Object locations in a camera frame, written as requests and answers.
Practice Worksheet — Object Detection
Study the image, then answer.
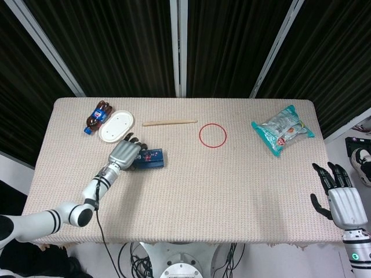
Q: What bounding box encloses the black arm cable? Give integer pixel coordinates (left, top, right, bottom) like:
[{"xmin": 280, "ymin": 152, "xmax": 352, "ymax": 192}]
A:
[{"xmin": 93, "ymin": 173, "xmax": 121, "ymax": 278}]

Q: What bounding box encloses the teal clear snack packet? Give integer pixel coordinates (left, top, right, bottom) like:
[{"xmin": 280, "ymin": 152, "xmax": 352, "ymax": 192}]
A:
[{"xmin": 250, "ymin": 104, "xmax": 315, "ymax": 158}]

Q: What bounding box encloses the white metal frame post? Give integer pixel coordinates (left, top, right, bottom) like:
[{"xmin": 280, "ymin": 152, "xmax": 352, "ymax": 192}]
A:
[
  {"xmin": 11, "ymin": 0, "xmax": 86, "ymax": 98},
  {"xmin": 169, "ymin": 0, "xmax": 188, "ymax": 98},
  {"xmin": 249, "ymin": 0, "xmax": 305, "ymax": 98}
]

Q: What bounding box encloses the black white sneaker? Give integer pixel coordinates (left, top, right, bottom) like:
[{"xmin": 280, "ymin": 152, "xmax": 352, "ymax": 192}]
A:
[{"xmin": 350, "ymin": 147, "xmax": 371, "ymax": 186}]

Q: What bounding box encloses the white grey robot base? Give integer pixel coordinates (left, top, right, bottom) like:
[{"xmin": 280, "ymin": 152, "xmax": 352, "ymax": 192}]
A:
[{"xmin": 144, "ymin": 242, "xmax": 224, "ymax": 278}]

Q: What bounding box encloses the beige woven tablecloth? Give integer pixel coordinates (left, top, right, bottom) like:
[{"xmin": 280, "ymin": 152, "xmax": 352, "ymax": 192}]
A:
[{"xmin": 21, "ymin": 97, "xmax": 347, "ymax": 250}]

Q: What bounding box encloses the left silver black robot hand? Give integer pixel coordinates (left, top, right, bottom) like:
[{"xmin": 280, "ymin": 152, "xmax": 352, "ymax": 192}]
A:
[{"xmin": 108, "ymin": 132, "xmax": 148, "ymax": 171}]

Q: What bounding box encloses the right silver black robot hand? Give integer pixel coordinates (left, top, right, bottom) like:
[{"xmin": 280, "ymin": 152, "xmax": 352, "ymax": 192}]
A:
[{"xmin": 310, "ymin": 162, "xmax": 369, "ymax": 231}]

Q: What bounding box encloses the long wooden stick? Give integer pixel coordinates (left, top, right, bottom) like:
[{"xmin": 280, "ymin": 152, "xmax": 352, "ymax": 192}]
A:
[{"xmin": 142, "ymin": 119, "xmax": 198, "ymax": 127}]

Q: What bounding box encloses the white oval dish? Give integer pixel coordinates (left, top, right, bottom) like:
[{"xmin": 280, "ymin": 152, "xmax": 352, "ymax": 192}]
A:
[{"xmin": 98, "ymin": 109, "xmax": 136, "ymax": 144}]

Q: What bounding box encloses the blue pencil case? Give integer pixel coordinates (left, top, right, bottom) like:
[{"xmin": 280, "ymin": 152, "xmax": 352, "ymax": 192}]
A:
[{"xmin": 133, "ymin": 148, "xmax": 165, "ymax": 169}]

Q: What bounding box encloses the black flat case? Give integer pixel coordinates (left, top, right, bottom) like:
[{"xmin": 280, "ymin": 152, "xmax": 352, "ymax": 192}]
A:
[{"xmin": 344, "ymin": 136, "xmax": 371, "ymax": 163}]

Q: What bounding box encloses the black fuzzy bundle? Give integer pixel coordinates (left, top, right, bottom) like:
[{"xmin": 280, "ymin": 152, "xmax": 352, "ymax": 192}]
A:
[{"xmin": 0, "ymin": 243, "xmax": 89, "ymax": 278}]

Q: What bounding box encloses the red thin ring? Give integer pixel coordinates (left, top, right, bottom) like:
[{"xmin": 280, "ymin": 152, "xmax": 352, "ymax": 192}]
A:
[{"xmin": 198, "ymin": 123, "xmax": 227, "ymax": 148}]

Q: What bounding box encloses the black pleated curtain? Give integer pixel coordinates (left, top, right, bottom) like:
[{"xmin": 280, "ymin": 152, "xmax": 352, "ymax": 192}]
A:
[
  {"xmin": 256, "ymin": 0, "xmax": 371, "ymax": 140},
  {"xmin": 187, "ymin": 0, "xmax": 288, "ymax": 98},
  {"xmin": 0, "ymin": 0, "xmax": 77, "ymax": 169},
  {"xmin": 24, "ymin": 0, "xmax": 177, "ymax": 98}
]

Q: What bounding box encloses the small cola bottle blue label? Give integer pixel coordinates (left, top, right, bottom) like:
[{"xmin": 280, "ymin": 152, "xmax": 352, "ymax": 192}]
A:
[{"xmin": 83, "ymin": 100, "xmax": 114, "ymax": 136}]

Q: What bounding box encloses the black floor cable bundle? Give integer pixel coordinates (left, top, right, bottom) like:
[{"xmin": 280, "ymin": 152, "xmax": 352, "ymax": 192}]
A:
[
  {"xmin": 118, "ymin": 242, "xmax": 154, "ymax": 278},
  {"xmin": 223, "ymin": 243, "xmax": 247, "ymax": 278}
]

